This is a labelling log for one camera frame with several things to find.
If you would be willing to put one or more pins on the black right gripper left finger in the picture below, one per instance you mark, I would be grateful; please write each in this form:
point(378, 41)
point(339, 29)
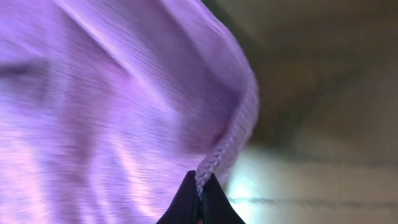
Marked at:
point(184, 207)

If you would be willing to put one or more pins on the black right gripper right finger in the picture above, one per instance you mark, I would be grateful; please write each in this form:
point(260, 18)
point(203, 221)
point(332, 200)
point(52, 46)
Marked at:
point(216, 206)

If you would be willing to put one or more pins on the purple microfiber cloth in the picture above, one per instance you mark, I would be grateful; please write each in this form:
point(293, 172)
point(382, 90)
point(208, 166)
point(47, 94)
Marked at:
point(106, 105)

